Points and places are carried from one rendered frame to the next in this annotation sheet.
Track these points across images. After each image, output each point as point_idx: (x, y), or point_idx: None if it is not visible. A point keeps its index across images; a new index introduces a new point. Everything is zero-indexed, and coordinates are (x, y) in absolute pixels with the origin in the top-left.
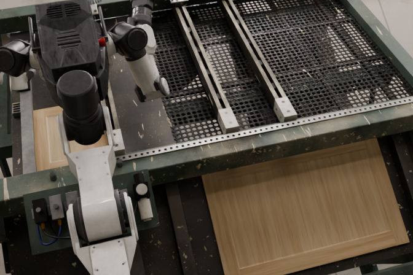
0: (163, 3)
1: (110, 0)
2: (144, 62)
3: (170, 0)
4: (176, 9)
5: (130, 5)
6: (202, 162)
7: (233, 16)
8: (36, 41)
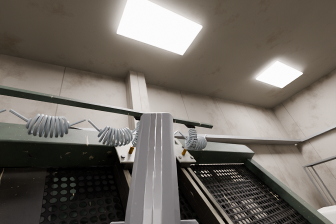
0: (102, 157)
1: (6, 136)
2: None
3: (119, 157)
4: (125, 174)
5: (46, 152)
6: None
7: (207, 200)
8: None
